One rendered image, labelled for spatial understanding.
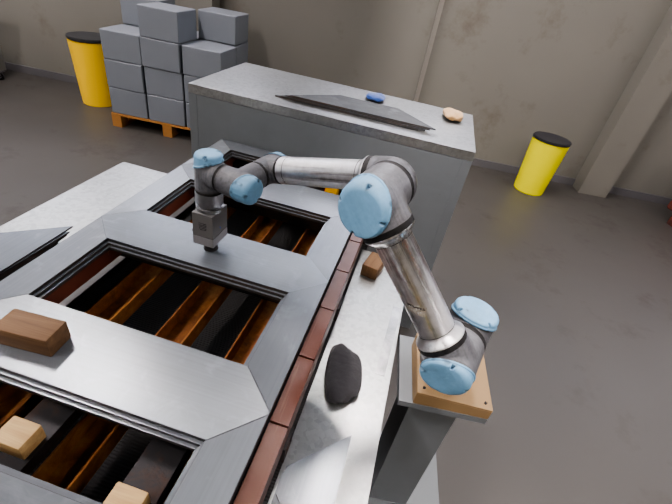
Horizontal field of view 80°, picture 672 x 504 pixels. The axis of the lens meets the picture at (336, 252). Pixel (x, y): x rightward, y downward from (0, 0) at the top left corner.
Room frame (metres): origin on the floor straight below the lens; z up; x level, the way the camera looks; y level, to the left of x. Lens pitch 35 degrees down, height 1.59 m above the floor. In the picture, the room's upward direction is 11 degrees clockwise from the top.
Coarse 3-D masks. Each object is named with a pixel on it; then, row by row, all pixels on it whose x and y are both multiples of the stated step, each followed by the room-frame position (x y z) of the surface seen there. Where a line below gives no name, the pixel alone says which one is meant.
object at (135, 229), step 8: (144, 216) 1.05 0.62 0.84; (152, 216) 1.06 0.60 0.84; (160, 216) 1.06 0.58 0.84; (128, 224) 0.99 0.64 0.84; (136, 224) 1.00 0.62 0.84; (144, 224) 1.01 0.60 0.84; (152, 224) 1.01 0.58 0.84; (120, 232) 0.94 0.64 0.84; (128, 232) 0.95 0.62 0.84; (136, 232) 0.96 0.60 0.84; (144, 232) 0.97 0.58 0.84; (120, 240) 0.91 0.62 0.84; (128, 240) 0.91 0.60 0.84; (136, 240) 0.92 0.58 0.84
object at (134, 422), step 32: (224, 160) 1.60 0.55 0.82; (96, 256) 0.84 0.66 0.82; (160, 256) 0.88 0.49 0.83; (256, 288) 0.83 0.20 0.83; (32, 384) 0.43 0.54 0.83; (256, 384) 0.52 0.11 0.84; (96, 416) 0.40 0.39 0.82; (128, 416) 0.41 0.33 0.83; (192, 448) 0.37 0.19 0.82; (32, 480) 0.27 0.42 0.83
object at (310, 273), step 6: (306, 264) 0.96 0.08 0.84; (312, 264) 0.97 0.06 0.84; (306, 270) 0.93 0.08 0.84; (312, 270) 0.94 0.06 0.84; (318, 270) 0.95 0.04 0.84; (300, 276) 0.90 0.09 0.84; (306, 276) 0.91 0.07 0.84; (312, 276) 0.91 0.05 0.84; (318, 276) 0.92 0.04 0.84; (294, 282) 0.87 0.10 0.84; (300, 282) 0.88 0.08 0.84; (306, 282) 0.88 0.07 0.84; (312, 282) 0.89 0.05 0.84; (294, 288) 0.85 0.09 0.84; (300, 288) 0.85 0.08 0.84
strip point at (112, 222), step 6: (144, 210) 1.08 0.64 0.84; (102, 216) 1.01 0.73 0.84; (108, 216) 1.01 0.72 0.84; (114, 216) 1.02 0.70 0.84; (120, 216) 1.02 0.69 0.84; (126, 216) 1.03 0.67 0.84; (132, 216) 1.04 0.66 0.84; (108, 222) 0.98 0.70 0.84; (114, 222) 0.99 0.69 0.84; (120, 222) 0.99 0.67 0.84; (126, 222) 1.00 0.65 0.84; (108, 228) 0.95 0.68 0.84; (114, 228) 0.96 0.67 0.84; (108, 234) 0.92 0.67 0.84
